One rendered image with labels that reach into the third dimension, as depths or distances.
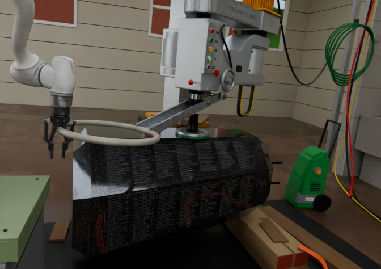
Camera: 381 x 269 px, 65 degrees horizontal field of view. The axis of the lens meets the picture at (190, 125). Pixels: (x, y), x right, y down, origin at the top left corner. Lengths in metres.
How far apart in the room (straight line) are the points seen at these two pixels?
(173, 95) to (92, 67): 5.29
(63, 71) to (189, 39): 0.81
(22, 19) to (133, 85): 6.65
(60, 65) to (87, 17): 6.49
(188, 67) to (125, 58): 5.98
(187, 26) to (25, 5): 0.96
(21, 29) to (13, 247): 0.78
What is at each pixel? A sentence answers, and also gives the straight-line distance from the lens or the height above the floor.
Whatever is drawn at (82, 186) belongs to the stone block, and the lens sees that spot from 1.65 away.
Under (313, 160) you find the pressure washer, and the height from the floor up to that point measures 0.49.
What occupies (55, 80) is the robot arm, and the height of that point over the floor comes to 1.15.
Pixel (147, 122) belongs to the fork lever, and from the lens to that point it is 1.72.
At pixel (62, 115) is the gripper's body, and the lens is 1.39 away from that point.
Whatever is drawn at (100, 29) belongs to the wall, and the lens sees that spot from 7.79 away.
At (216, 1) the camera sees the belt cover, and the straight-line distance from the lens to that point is 1.86.
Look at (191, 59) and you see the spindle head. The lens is 1.83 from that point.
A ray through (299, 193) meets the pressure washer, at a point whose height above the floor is 0.16.
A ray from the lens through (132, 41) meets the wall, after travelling 7.79.
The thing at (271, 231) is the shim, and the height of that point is 0.21.
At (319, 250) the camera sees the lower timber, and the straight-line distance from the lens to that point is 2.44.
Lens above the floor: 1.27
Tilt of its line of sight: 11 degrees down
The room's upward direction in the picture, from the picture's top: 5 degrees clockwise
